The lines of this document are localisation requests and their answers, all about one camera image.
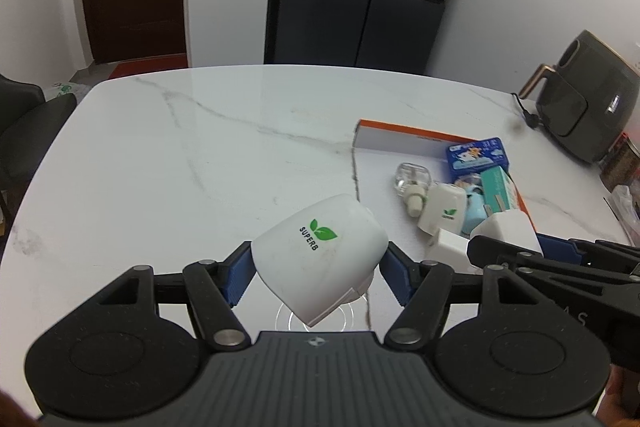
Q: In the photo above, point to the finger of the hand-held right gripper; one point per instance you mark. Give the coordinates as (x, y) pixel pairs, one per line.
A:
(500, 252)
(555, 243)

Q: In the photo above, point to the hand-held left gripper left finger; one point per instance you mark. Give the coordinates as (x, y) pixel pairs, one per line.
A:
(237, 277)

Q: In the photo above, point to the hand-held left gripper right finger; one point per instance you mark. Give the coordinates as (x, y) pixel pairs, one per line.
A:
(397, 277)

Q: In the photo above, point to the white cube charger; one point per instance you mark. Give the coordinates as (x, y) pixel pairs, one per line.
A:
(510, 229)

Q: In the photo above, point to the light blue bottle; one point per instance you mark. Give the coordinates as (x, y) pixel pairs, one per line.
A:
(475, 217)

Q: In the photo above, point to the white charger adapter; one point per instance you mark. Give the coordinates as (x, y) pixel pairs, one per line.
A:
(447, 249)

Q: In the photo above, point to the teal bandage box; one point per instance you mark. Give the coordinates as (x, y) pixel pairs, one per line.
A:
(500, 187)

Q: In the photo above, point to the white plug-in heater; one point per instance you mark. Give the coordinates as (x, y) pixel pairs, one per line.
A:
(442, 207)
(320, 257)

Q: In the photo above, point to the blue plastic box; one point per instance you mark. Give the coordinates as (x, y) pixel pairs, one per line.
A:
(477, 157)

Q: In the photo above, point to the clear liquid refill bottle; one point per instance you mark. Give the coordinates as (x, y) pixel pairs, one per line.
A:
(410, 177)

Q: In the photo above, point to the orange-edged white box lid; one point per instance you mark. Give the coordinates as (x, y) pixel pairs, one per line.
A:
(380, 157)

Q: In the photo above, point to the person's right hand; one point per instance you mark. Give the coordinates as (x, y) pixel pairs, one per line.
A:
(622, 397)

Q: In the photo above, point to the crumpled clear plastic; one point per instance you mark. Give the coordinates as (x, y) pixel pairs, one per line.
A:
(627, 202)

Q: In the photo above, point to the dark brown jar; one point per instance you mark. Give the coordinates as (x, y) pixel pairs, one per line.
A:
(622, 162)

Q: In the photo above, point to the dark grey air fryer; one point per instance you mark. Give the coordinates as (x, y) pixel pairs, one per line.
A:
(590, 97)

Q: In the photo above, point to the red doormat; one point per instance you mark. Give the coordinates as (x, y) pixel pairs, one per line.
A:
(150, 64)

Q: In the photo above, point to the dark grey chair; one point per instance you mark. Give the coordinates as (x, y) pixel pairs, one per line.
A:
(35, 132)

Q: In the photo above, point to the white plastic bag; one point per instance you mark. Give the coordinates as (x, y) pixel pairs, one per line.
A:
(59, 89)

